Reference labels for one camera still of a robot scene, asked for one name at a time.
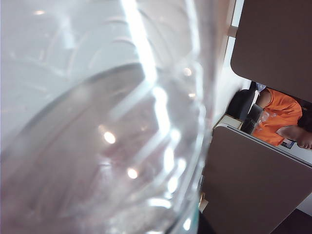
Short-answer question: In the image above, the seated background person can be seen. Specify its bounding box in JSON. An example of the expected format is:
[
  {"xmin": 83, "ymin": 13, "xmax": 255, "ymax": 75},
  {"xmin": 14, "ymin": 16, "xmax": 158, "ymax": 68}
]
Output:
[{"xmin": 252, "ymin": 87, "xmax": 312, "ymax": 150}]

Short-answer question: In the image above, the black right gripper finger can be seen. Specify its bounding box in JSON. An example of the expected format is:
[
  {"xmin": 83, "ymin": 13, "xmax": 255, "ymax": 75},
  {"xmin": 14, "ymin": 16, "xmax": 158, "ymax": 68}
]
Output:
[{"xmin": 197, "ymin": 210, "xmax": 221, "ymax": 234}]

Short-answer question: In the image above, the brown desk partition panel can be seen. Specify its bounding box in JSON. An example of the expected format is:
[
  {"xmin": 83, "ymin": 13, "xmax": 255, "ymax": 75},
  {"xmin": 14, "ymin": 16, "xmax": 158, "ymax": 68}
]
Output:
[
  {"xmin": 201, "ymin": 125, "xmax": 312, "ymax": 234},
  {"xmin": 230, "ymin": 0, "xmax": 312, "ymax": 104}
]

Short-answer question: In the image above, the clear red-label water bottle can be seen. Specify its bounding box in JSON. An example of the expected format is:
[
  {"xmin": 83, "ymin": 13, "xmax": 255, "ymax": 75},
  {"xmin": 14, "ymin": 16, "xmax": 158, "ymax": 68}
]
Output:
[{"xmin": 0, "ymin": 0, "xmax": 216, "ymax": 234}]

